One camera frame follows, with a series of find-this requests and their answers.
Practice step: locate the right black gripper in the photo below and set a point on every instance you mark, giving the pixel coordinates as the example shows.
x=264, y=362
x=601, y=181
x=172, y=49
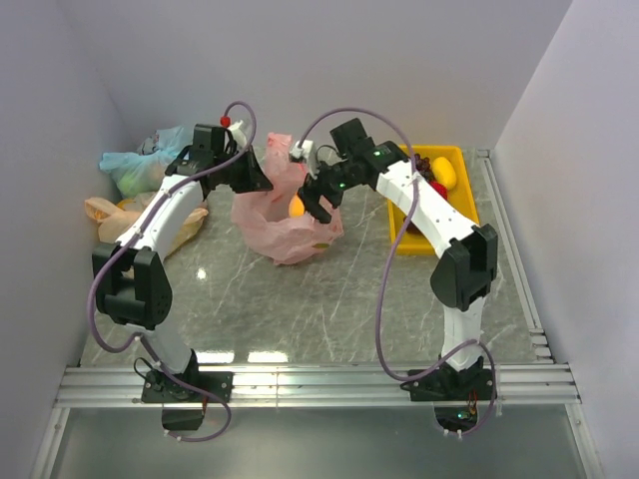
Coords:
x=311, y=195

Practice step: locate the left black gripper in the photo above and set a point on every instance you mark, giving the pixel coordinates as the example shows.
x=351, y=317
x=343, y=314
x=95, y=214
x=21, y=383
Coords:
x=257, y=180

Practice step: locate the orange fake fruit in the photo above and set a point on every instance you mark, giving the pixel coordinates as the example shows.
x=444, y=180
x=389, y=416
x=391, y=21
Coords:
x=296, y=207

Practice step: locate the pink plastic bag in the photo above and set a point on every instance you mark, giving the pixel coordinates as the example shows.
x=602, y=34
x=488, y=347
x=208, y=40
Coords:
x=264, y=218

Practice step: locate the red fake apple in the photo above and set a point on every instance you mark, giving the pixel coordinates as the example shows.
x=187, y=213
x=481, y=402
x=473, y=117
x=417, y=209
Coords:
x=440, y=189

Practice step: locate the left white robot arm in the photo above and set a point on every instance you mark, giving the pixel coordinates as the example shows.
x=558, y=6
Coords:
x=130, y=282

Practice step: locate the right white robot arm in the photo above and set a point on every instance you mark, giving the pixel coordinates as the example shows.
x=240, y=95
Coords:
x=466, y=252

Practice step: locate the dark red fake fruit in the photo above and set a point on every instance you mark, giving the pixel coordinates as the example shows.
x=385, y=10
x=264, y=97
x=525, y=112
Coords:
x=413, y=229

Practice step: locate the dark fake grape bunch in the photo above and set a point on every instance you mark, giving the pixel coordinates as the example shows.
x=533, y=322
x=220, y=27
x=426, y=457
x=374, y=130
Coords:
x=422, y=165

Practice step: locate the blue tied plastic bag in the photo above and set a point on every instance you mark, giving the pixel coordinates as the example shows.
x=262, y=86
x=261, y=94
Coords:
x=143, y=171

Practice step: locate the yellow fake lemon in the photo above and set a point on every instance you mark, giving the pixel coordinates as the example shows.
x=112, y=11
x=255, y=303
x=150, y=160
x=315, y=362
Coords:
x=444, y=172

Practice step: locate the orange tied plastic bag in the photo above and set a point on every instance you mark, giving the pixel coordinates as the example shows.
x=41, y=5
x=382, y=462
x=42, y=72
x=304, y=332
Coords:
x=114, y=219

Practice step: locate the yellow plastic tray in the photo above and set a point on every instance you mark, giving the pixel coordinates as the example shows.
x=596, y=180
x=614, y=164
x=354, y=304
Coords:
x=411, y=199

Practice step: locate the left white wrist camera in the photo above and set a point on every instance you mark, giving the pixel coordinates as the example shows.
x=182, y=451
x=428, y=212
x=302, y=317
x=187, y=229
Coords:
x=240, y=133

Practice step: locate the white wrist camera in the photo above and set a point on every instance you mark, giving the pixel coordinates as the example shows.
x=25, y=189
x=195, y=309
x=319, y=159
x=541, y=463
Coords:
x=306, y=152
x=240, y=133

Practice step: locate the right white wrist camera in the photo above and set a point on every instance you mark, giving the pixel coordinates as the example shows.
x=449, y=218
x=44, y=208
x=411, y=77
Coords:
x=306, y=152

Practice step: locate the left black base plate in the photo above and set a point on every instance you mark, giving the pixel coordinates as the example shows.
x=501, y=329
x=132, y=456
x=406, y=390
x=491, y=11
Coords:
x=158, y=388

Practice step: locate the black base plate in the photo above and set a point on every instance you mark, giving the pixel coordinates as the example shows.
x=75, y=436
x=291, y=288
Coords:
x=158, y=388
x=448, y=385

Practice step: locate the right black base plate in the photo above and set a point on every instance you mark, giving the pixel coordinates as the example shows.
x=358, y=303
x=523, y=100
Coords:
x=448, y=385

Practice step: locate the aluminium front rail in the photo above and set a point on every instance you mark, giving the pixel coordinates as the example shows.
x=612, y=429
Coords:
x=281, y=386

